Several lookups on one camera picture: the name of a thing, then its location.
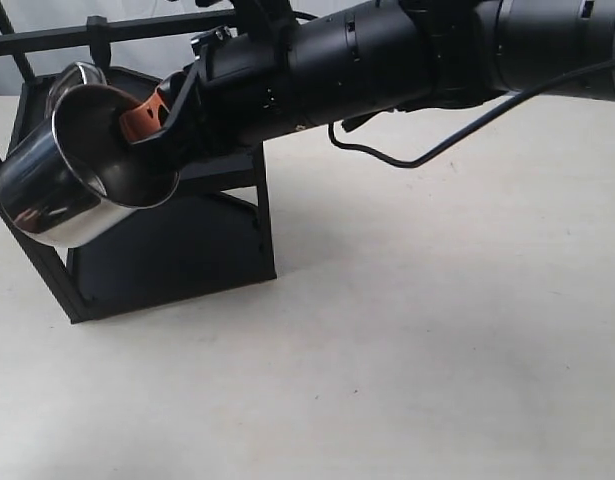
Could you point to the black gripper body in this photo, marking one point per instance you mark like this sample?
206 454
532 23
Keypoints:
236 94

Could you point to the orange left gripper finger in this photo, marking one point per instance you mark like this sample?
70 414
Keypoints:
145 120

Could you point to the stainless steel mug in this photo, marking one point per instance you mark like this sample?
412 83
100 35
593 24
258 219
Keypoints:
74 176

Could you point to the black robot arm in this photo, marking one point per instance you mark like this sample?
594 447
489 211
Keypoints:
405 56

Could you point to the black corner shelf rack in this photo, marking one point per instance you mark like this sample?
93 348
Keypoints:
213 235

